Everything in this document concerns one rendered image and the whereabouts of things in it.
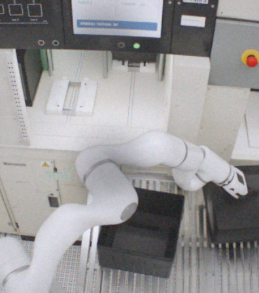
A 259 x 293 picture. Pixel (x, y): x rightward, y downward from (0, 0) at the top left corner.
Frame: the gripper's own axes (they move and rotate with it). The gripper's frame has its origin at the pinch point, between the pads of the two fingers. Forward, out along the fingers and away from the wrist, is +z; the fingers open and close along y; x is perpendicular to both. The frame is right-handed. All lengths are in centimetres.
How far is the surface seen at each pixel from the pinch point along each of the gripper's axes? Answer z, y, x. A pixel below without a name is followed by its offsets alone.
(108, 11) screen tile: -77, 29, -6
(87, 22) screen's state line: -79, 30, 2
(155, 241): -9.7, -7.7, 38.5
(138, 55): -25, 80, 24
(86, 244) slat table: -28, -7, 58
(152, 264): -18.5, -22.1, 34.0
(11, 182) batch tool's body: -42, 35, 96
